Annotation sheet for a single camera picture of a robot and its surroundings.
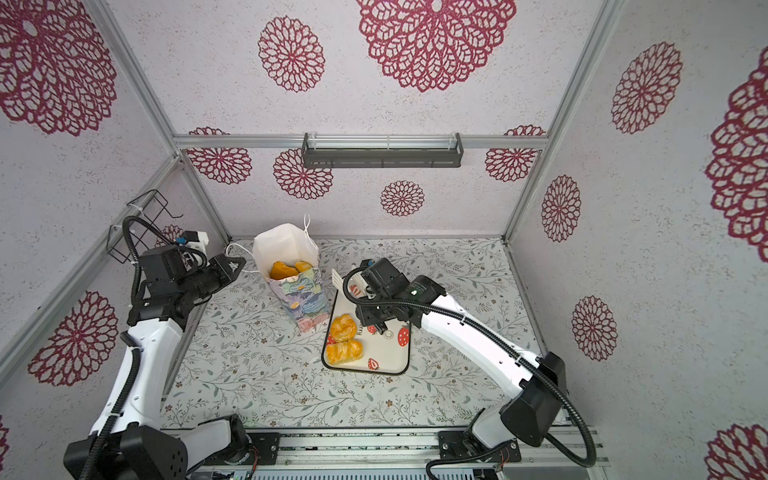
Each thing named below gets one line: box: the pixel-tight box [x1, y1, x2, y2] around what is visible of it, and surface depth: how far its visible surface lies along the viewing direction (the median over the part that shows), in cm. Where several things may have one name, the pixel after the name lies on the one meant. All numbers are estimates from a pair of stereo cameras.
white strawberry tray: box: [322, 278, 411, 375], surface depth 90 cm
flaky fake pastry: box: [326, 339, 364, 365], surface depth 87 cm
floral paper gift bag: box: [253, 214, 331, 333], surface depth 90 cm
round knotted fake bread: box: [331, 314, 357, 342], surface depth 93 cm
